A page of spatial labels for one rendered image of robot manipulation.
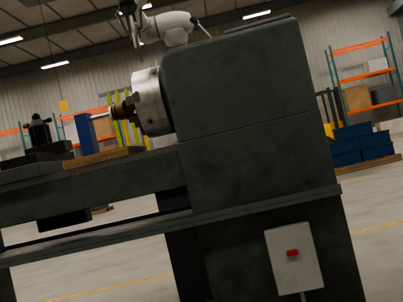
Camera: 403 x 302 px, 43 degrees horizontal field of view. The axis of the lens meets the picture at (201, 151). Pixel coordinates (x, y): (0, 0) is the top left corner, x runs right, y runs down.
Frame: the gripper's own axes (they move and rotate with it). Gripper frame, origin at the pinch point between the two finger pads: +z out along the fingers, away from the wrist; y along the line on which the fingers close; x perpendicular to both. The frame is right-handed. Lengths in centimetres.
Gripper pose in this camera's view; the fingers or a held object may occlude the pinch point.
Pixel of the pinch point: (136, 39)
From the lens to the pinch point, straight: 238.0
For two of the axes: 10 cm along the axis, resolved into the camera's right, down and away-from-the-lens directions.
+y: 9.5, -2.6, 1.6
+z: 2.4, 9.6, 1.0
